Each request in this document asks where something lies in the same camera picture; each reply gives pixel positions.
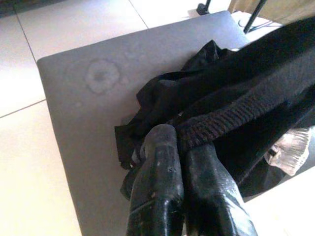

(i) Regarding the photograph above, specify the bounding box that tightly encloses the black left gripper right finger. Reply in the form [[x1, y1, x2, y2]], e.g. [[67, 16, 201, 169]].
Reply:
[[183, 142, 258, 236]]

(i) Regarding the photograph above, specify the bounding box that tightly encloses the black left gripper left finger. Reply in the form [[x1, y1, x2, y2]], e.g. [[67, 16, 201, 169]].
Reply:
[[125, 124, 184, 236]]

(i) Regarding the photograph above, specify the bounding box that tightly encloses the black garment with blue print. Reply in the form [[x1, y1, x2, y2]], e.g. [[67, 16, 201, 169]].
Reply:
[[114, 14, 315, 205]]

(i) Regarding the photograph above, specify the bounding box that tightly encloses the white and black garment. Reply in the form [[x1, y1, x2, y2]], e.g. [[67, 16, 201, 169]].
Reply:
[[264, 127, 311, 177]]

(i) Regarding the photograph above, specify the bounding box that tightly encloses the grey upholstered ottoman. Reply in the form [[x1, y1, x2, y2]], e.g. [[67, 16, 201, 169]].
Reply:
[[36, 9, 315, 236]]

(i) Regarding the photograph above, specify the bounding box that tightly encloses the tan shirt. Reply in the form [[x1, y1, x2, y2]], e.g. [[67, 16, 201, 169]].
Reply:
[[227, 0, 315, 25]]

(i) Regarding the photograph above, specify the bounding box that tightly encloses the black clothes rack silver rail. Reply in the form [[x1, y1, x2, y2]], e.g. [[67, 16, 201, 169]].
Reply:
[[196, 0, 267, 34]]

